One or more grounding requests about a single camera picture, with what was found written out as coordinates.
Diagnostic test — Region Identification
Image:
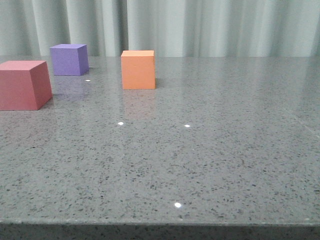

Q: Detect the orange foam cube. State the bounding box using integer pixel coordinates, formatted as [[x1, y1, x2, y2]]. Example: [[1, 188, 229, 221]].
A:
[[121, 50, 156, 90]]

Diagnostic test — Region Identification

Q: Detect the purple foam cube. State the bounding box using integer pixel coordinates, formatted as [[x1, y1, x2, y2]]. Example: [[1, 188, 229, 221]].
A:
[[50, 44, 89, 76]]

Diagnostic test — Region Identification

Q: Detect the pale green curtain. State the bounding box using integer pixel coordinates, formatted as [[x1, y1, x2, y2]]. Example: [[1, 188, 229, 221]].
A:
[[0, 0, 320, 57]]

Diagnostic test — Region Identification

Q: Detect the red foam cube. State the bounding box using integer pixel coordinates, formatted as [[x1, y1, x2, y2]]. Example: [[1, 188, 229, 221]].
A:
[[0, 60, 53, 111]]

